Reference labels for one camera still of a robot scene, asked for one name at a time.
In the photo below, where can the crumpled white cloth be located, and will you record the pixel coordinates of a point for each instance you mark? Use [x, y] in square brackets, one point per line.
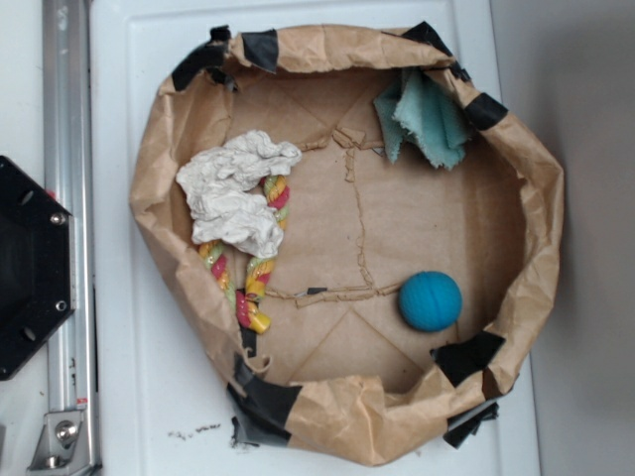
[218, 183]

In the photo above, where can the teal blue cloth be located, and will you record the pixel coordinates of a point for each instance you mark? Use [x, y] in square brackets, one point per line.
[414, 109]

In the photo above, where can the blue rubber ball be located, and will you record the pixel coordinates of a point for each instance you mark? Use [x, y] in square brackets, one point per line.
[430, 301]

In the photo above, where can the brown paper bag tray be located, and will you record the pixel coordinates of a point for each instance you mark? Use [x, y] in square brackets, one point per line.
[340, 371]

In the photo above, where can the white plastic tray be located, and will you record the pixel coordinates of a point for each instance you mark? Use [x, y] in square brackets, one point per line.
[163, 409]

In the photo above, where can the colourful braided rope toy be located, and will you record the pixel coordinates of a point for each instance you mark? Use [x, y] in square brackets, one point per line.
[245, 302]

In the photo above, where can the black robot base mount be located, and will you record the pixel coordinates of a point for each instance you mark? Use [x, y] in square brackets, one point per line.
[35, 268]

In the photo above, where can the aluminium extrusion rail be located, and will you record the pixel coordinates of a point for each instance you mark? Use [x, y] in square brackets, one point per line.
[68, 174]

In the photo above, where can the metal corner bracket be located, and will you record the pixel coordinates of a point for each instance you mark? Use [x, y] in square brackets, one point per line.
[64, 446]

